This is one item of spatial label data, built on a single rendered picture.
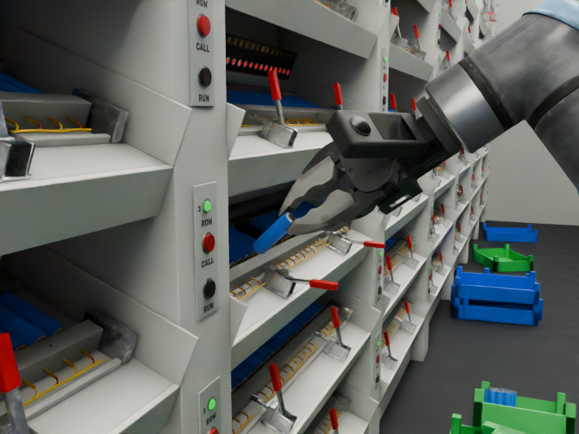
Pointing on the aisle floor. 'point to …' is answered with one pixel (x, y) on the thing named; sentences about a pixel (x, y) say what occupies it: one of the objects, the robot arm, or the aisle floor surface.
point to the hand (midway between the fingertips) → (289, 217)
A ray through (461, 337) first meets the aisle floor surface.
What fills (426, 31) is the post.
